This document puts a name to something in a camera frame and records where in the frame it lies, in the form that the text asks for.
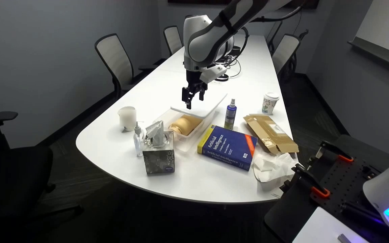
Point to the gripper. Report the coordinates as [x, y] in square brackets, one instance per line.
[194, 79]

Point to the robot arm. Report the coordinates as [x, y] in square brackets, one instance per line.
[208, 37]

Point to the tan bowl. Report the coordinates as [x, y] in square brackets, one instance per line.
[185, 125]

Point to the white plastic lid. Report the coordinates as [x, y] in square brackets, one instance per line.
[204, 104]

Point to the blue spray bottle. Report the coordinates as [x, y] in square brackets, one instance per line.
[230, 116]

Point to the clear plastic container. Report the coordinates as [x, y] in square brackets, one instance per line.
[191, 136]

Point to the mesh back office chair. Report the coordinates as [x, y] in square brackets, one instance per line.
[115, 59]
[173, 39]

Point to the blue hardcover book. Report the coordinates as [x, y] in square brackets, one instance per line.
[226, 145]

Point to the grey patterned tissue box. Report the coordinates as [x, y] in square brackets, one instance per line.
[159, 155]

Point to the white plastic cup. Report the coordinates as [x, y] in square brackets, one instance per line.
[127, 118]

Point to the clear pump bottle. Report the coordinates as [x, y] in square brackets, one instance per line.
[138, 141]

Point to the paper coffee cup with lid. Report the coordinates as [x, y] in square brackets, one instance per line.
[269, 104]

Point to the flattened cardboard box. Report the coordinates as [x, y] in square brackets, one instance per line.
[270, 133]

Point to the row of office chairs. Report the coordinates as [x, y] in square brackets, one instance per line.
[285, 52]

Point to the crumpled white tissue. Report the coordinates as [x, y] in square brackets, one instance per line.
[272, 167]

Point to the black and orange clamp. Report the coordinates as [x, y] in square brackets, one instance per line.
[336, 152]
[311, 184]

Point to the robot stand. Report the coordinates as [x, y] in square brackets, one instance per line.
[336, 179]

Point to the white sheet of paper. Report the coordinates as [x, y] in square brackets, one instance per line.
[322, 227]

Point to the whiteboard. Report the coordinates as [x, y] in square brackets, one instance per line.
[383, 30]

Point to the black office chair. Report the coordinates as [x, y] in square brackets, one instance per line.
[8, 172]

